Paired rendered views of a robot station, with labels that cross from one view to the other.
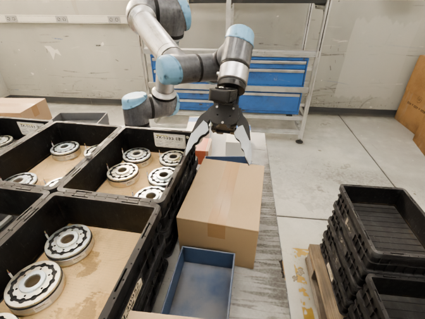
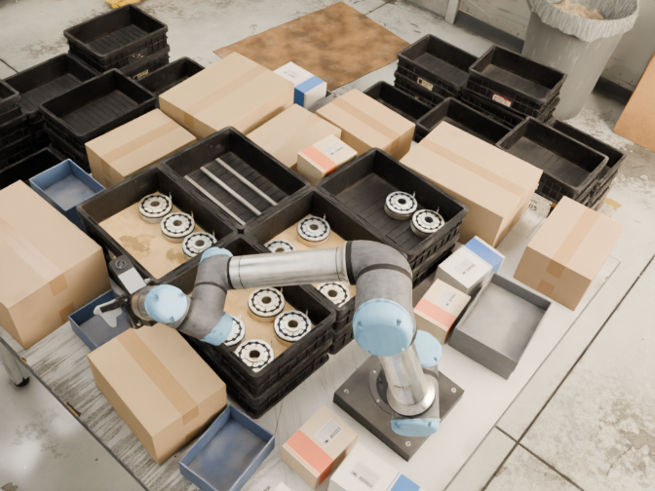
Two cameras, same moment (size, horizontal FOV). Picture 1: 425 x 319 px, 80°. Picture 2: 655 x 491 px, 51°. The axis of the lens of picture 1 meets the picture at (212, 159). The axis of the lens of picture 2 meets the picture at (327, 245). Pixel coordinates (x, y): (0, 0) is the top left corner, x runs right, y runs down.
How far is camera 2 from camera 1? 1.86 m
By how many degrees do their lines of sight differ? 83
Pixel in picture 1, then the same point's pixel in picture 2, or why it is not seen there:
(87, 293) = (151, 249)
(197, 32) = not seen: outside the picture
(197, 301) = (114, 331)
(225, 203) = (137, 354)
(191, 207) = (159, 327)
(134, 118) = not seen: hidden behind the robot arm
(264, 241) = (109, 419)
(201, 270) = not seen: hidden behind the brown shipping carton
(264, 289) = (75, 381)
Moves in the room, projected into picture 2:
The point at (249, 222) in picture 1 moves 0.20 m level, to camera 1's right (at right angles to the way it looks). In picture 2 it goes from (99, 355) to (37, 411)
